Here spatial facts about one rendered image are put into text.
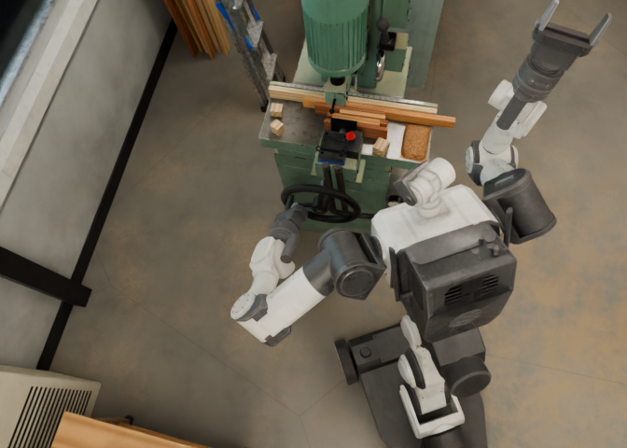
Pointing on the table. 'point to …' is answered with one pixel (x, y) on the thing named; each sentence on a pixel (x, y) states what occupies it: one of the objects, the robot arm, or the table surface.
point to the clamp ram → (342, 125)
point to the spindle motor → (335, 23)
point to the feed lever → (385, 35)
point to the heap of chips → (415, 143)
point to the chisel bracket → (338, 91)
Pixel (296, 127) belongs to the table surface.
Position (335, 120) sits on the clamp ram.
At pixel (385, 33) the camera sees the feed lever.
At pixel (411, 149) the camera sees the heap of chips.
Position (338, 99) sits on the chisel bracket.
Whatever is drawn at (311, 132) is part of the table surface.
